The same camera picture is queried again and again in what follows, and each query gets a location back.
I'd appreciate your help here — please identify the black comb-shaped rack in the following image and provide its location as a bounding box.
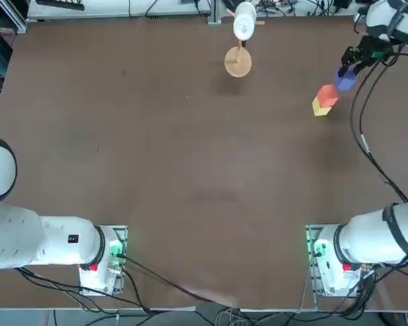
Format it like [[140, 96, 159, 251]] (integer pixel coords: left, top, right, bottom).
[[35, 0, 86, 11]]

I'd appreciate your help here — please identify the black base cable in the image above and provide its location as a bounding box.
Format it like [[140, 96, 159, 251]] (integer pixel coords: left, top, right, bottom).
[[124, 256, 235, 306]]

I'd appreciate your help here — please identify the white smiley mug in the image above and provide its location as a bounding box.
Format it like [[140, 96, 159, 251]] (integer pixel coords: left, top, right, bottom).
[[233, 1, 258, 41]]

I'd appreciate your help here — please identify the red foam cube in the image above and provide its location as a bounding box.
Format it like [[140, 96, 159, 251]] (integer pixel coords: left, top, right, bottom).
[[317, 84, 340, 109]]

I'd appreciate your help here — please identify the aluminium profile post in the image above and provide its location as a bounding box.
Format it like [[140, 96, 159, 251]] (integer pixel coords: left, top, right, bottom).
[[208, 0, 222, 25]]

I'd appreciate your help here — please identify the aluminium frame bar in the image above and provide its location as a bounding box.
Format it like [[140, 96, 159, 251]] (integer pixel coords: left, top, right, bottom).
[[0, 0, 30, 33]]

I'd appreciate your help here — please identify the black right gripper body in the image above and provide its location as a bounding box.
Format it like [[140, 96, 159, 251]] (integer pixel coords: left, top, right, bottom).
[[342, 36, 394, 67]]

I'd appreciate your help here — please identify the yellow foam cube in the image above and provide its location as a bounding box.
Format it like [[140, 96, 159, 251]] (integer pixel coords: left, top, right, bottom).
[[311, 96, 335, 117]]

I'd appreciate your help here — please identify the wooden mug tree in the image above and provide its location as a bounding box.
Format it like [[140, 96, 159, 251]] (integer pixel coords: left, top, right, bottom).
[[224, 7, 266, 79]]

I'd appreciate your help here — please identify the purple foam cube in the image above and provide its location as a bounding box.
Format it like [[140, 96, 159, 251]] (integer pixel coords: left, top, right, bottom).
[[335, 65, 358, 91]]

